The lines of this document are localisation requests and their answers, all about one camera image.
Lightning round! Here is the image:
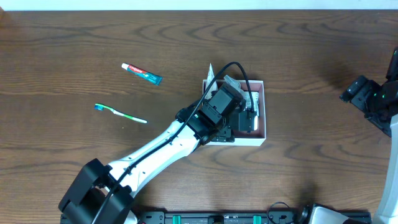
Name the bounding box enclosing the green white toothbrush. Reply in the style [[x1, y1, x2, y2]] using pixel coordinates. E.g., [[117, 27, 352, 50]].
[[95, 103, 147, 124]]

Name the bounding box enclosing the white Pantene conditioner tube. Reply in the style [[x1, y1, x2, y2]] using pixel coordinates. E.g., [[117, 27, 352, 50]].
[[204, 64, 218, 100]]

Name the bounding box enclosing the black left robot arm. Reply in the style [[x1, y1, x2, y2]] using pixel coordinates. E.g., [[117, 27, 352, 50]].
[[58, 101, 259, 223]]

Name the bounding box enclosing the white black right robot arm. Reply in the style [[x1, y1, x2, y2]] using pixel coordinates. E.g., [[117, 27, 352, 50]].
[[340, 47, 397, 223]]

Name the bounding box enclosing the red green toothpaste tube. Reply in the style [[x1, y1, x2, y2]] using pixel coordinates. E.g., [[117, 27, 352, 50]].
[[121, 63, 163, 86]]

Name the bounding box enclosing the green white small packet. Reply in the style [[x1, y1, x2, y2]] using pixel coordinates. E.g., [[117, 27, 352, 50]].
[[243, 91, 259, 116]]

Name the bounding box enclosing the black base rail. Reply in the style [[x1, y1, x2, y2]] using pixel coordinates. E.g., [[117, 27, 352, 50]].
[[60, 203, 373, 224]]

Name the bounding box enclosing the white box pink interior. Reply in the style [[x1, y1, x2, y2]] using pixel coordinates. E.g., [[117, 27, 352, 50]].
[[208, 80, 267, 146]]

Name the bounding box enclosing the clear blue pump bottle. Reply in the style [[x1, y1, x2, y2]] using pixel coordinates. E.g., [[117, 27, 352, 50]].
[[224, 75, 243, 92]]

